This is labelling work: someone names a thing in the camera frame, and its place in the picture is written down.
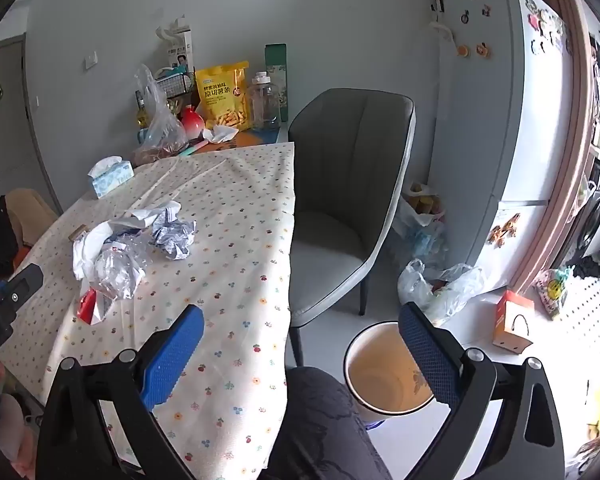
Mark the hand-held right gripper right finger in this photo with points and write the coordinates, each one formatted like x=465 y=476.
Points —
x=427 y=355

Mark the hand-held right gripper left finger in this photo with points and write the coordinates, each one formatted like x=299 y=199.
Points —
x=172 y=355

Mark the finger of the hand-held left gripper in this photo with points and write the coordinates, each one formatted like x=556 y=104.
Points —
x=20 y=282

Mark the cream trash bin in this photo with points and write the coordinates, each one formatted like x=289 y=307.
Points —
x=380 y=375

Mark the red and white packet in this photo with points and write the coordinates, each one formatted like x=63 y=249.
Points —
x=87 y=308

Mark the white paper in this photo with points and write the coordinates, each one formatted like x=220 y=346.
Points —
x=86 y=252

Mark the crushed clear plastic bottle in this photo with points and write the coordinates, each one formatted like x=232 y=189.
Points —
x=116 y=270

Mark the beige chair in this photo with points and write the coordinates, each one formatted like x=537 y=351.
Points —
x=32 y=212

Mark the orange cardboard box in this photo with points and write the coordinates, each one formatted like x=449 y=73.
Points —
x=512 y=322

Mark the floral patterned tablecloth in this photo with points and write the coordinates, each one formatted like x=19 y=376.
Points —
x=230 y=260

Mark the person's leg in grey pants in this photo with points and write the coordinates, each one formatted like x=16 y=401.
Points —
x=320 y=430

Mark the blue tissue box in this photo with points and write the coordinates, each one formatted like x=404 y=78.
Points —
x=112 y=179

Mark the yellow smiley face bag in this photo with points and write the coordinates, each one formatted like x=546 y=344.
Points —
x=555 y=292

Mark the white plastic bag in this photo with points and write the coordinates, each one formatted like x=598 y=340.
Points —
x=420 y=210

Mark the brown figure fridge magnets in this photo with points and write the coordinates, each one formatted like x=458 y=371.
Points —
x=504 y=229

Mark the black cloth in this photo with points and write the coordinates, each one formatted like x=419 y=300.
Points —
x=587 y=267

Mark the clear plastic bag with food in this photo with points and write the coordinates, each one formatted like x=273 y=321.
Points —
x=160 y=135

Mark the glass oil bottle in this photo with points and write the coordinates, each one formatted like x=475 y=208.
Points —
x=141 y=112

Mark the grey upholstered chair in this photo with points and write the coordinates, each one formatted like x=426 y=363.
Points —
x=350 y=160

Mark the grey washing machine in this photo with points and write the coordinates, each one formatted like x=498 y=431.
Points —
x=597 y=210

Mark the crumpled white tissue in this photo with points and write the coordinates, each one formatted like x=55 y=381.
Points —
x=221 y=133

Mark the red and white vase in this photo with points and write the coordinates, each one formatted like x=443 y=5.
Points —
x=192 y=122

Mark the orange place mat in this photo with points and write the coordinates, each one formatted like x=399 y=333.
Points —
x=260 y=138

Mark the white refrigerator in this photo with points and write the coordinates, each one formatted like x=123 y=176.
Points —
x=485 y=125

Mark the yellow snack bag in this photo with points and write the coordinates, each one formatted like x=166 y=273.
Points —
x=222 y=95

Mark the clear plastic jar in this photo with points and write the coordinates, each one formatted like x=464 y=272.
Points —
x=264 y=102

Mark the tall white box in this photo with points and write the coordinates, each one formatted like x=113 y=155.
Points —
x=182 y=50

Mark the tall green box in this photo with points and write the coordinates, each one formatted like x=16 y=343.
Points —
x=276 y=65

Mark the white wall socket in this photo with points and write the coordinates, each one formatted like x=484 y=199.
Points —
x=90 y=61

